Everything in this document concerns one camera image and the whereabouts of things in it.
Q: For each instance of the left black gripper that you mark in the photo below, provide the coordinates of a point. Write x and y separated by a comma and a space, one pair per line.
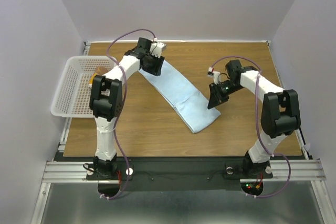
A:
156, 70

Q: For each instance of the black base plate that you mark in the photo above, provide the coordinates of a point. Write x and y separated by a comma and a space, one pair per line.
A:
232, 178

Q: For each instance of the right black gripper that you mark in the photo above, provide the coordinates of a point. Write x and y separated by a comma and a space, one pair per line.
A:
213, 101

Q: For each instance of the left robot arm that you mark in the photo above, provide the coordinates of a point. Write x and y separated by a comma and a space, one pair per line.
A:
107, 100

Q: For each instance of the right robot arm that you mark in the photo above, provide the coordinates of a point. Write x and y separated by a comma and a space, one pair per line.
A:
277, 112

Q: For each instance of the light blue towel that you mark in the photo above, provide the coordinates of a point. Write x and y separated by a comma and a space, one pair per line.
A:
186, 100

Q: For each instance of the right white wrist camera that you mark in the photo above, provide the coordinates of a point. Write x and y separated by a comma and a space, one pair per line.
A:
215, 75

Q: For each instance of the aluminium frame rail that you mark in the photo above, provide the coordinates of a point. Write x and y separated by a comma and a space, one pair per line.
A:
74, 172

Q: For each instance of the white plastic basket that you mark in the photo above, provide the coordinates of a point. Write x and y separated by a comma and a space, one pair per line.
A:
72, 95

